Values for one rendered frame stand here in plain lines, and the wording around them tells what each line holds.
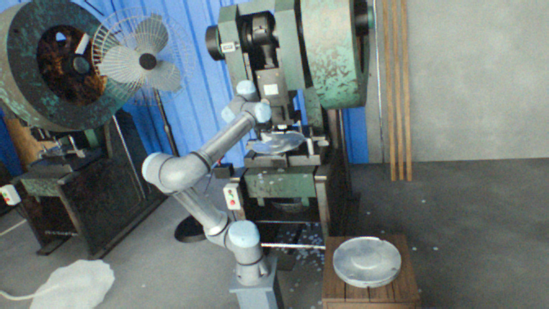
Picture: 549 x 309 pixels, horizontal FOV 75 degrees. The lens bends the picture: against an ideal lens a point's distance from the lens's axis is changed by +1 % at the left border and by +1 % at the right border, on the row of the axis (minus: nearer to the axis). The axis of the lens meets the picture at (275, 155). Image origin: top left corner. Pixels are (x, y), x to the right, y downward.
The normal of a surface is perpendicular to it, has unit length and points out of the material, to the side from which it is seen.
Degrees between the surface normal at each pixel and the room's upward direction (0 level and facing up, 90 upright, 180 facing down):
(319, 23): 86
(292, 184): 90
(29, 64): 90
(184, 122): 90
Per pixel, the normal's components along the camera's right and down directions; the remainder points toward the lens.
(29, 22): 0.93, -0.03
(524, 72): -0.29, 0.43
